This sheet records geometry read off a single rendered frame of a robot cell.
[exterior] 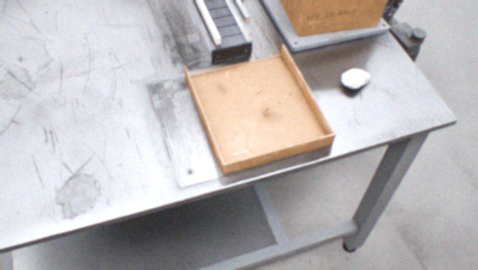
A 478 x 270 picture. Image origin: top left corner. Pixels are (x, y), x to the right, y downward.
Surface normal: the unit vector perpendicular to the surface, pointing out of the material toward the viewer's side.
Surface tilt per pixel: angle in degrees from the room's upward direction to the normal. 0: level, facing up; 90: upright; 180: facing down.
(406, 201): 0
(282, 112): 0
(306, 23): 90
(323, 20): 90
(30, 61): 0
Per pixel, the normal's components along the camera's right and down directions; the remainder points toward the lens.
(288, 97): 0.03, -0.60
